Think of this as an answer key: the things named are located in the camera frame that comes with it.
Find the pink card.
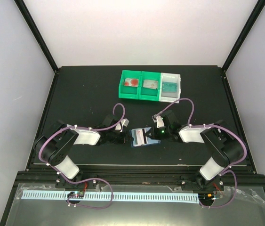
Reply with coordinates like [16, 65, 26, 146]
[130, 128, 148, 147]

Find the blue leather card holder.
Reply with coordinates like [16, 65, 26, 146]
[130, 127, 161, 147]

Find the teal VIP card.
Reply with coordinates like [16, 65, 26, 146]
[162, 81, 177, 93]

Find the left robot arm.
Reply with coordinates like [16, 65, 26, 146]
[33, 114, 132, 188]

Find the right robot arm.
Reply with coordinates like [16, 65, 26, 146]
[143, 110, 247, 190]

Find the white patterned card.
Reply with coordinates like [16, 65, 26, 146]
[143, 80, 158, 89]

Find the red circle card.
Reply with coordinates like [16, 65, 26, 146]
[123, 78, 139, 87]

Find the white bin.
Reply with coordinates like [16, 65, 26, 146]
[159, 73, 181, 103]

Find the green bin middle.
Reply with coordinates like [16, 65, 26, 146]
[138, 71, 161, 101]

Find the green bin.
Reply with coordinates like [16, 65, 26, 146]
[118, 70, 141, 99]
[138, 71, 161, 101]

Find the green bin left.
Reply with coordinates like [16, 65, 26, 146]
[118, 70, 141, 99]

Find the light blue slotted strip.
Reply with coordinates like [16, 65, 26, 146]
[21, 190, 199, 204]

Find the left circuit board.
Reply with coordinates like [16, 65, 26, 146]
[67, 191, 84, 199]

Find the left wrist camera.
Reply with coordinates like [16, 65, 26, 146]
[115, 118, 129, 132]

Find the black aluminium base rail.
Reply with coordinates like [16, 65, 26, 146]
[18, 165, 265, 186]

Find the black frame post right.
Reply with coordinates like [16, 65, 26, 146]
[221, 0, 265, 71]

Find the black frame post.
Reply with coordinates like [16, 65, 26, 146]
[221, 0, 265, 71]
[14, 0, 58, 72]

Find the black frame post left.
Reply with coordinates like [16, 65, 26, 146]
[14, 0, 58, 72]

